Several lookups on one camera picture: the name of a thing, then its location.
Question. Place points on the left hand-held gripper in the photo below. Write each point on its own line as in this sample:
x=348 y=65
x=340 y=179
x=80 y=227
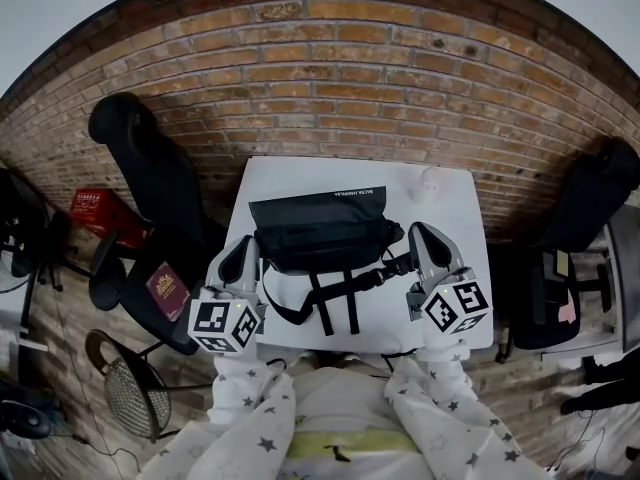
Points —
x=220 y=320

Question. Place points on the maroon passport booklet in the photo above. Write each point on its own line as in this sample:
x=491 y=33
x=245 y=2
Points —
x=167 y=293

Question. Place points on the grey desk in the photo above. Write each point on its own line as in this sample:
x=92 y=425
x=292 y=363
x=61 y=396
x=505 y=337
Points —
x=622 y=278

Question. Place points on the pink paper slip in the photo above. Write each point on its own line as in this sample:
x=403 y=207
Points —
x=566 y=313

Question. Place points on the red cardboard box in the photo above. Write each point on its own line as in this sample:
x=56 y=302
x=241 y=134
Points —
x=102 y=213

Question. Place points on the person's left forearm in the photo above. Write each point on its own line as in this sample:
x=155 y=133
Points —
x=247 y=388

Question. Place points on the white crumpled plastic object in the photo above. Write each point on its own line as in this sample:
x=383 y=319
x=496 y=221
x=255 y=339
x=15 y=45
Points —
x=429 y=185

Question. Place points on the person's torso in white clothing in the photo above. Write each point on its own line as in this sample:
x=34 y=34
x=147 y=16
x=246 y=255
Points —
x=345 y=418

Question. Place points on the black office chair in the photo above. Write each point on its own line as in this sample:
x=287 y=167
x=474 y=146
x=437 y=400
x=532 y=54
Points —
x=590 y=198
x=155 y=183

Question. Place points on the black shoe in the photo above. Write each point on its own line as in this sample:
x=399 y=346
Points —
x=595 y=400

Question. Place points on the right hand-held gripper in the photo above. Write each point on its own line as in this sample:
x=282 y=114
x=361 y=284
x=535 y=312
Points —
x=455 y=308

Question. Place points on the person's right forearm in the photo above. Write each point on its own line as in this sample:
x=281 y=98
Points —
x=430 y=378

